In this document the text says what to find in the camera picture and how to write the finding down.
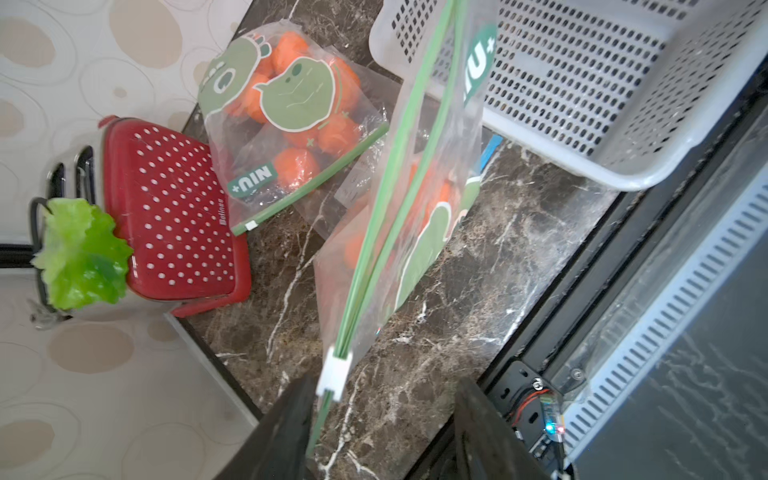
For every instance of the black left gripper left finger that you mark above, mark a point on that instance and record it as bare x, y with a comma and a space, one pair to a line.
276, 449

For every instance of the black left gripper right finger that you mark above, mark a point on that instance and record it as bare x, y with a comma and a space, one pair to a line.
486, 447

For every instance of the blue-seal zip-top bag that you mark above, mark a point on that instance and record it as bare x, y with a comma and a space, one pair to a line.
488, 151

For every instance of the red polka-dot toaster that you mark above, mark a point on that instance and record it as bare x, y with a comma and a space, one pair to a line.
160, 188

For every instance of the green plastic lettuce leaf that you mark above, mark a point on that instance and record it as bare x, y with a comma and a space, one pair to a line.
81, 261

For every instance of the white perforated plastic basket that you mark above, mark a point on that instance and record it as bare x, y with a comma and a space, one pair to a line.
614, 91

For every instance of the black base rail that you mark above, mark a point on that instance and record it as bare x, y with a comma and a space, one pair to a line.
647, 356

